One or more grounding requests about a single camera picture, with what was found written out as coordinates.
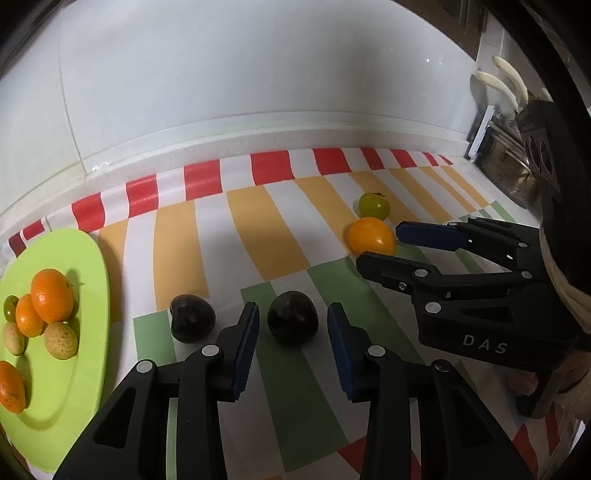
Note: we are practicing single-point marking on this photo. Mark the person's right hand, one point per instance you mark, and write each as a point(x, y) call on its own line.
point(521, 384)

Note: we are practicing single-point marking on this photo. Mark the green plate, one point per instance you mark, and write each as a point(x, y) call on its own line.
point(87, 323)

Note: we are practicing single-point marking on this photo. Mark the large orange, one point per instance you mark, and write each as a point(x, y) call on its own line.
point(52, 295)

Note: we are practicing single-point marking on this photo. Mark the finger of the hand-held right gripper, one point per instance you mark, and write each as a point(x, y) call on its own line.
point(429, 235)
point(388, 270)

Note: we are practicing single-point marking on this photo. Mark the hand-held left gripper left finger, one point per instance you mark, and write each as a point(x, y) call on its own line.
point(244, 350)

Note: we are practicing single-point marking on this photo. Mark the yellowish speckled fruit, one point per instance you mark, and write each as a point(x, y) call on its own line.
point(60, 340)
point(13, 339)

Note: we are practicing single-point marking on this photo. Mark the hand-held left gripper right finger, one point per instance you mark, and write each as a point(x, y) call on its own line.
point(344, 355)

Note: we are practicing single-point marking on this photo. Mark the green round fruit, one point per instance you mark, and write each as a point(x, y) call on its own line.
point(10, 308)
point(374, 205)

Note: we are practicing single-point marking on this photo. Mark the small orange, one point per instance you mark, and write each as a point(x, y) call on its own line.
point(27, 318)
point(371, 236)
point(10, 387)

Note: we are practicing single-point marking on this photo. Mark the steel pot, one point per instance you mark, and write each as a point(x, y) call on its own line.
point(503, 170)

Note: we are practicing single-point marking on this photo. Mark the striped colourful tablecloth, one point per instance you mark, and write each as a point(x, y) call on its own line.
point(286, 221)

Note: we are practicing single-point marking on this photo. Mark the metal kitchen rack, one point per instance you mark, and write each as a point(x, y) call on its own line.
point(475, 138)

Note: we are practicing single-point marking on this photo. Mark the dark purple plum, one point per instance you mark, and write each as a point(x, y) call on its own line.
point(192, 319)
point(293, 318)

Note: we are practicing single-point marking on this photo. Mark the dark wooden window frame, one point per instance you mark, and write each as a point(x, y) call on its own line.
point(471, 27)

